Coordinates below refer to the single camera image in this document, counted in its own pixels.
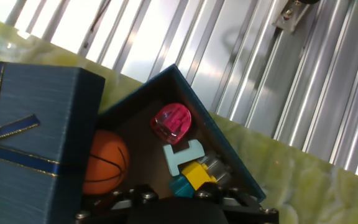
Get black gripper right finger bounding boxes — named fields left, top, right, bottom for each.
left=195, top=182, right=279, bottom=224

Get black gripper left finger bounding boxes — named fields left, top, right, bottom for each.
left=75, top=184, right=160, bottom=224

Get dark blue gift box base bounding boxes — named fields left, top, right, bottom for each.
left=82, top=63, right=267, bottom=203

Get dark blue ribboned box lid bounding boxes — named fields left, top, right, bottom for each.
left=0, top=61, right=106, bottom=224

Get yellow teal clear brick stack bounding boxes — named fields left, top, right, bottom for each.
left=168, top=152, right=232, bottom=199

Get light blue number one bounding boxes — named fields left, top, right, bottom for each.
left=162, top=139, right=206, bottom=177

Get orange toy basketball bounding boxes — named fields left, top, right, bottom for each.
left=82, top=129, right=131, bottom=196

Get pink translucent plastic toy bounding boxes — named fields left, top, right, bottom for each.
left=150, top=103, right=193, bottom=146

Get green marble pattern mat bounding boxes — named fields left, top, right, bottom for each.
left=0, top=14, right=358, bottom=224

